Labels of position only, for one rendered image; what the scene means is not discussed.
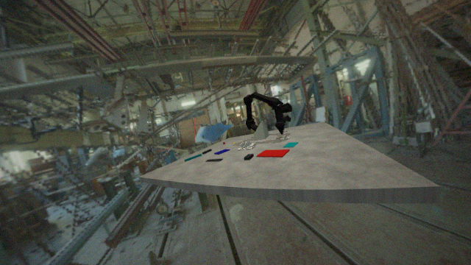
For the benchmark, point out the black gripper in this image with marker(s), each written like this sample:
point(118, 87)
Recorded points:
point(280, 124)

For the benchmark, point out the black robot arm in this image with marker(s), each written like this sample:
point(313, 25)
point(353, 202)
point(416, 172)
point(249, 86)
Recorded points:
point(271, 101)

